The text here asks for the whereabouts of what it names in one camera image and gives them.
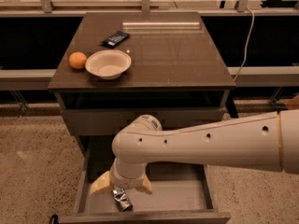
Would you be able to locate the crushed silver redbull can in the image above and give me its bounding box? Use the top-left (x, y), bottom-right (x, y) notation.
top-left (112, 187), bottom-right (133, 212)

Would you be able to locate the white bowl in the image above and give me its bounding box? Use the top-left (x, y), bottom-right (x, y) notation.
top-left (85, 50), bottom-right (132, 80)

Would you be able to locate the metal railing frame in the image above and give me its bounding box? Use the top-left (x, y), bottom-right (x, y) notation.
top-left (1, 0), bottom-right (298, 115)

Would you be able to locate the orange fruit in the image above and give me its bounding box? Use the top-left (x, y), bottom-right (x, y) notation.
top-left (68, 52), bottom-right (87, 69)

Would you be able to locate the closed top drawer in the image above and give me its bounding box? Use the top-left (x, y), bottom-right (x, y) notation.
top-left (62, 107), bottom-right (226, 136)

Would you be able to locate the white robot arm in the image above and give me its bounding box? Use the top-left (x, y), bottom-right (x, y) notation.
top-left (91, 109), bottom-right (299, 194)

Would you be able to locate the open middle drawer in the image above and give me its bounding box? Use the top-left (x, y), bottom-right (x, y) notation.
top-left (59, 135), bottom-right (231, 224)

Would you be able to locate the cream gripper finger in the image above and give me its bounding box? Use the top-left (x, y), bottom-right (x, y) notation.
top-left (91, 171), bottom-right (113, 194)
top-left (136, 175), bottom-right (152, 194)

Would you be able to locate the cardboard box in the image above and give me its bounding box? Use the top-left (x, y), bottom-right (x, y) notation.
top-left (285, 94), bottom-right (299, 110)

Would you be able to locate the grey drawer cabinet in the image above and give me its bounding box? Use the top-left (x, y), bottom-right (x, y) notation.
top-left (47, 11), bottom-right (236, 224)

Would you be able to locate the white cable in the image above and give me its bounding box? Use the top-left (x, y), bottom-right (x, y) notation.
top-left (233, 7), bottom-right (256, 82)

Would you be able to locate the dark blue snack packet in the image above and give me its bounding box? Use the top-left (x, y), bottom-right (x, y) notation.
top-left (102, 31), bottom-right (130, 49)

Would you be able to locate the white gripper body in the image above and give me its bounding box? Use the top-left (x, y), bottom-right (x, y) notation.
top-left (110, 158), bottom-right (147, 189)

